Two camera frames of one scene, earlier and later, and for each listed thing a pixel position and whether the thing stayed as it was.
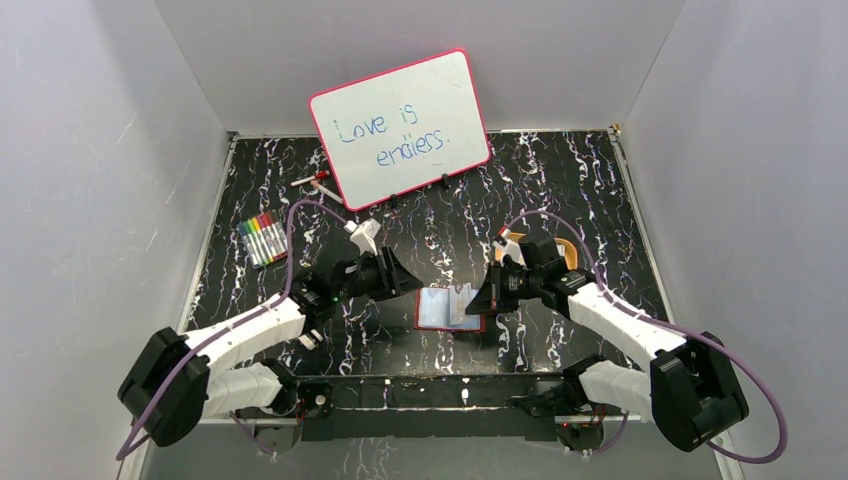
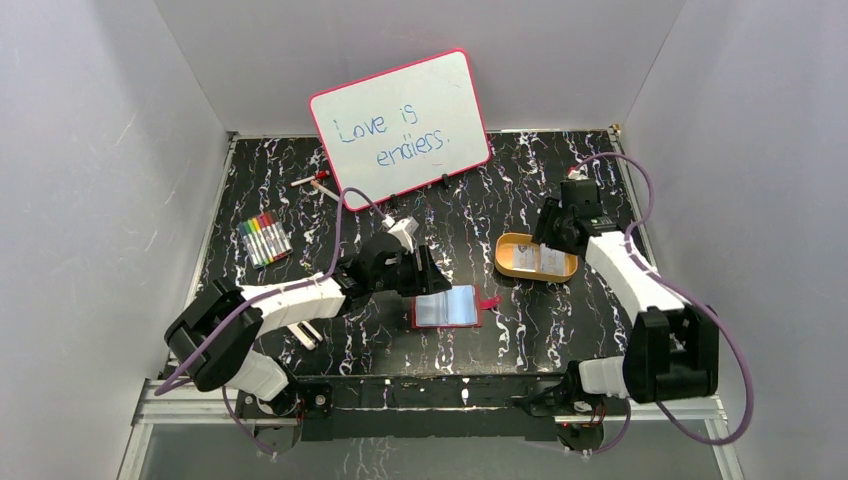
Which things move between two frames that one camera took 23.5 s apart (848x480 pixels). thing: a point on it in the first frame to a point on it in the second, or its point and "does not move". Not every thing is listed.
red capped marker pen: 322,174 does not move
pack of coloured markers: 264,238 does not move
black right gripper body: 507,286 to 549,228
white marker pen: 326,192 does not move
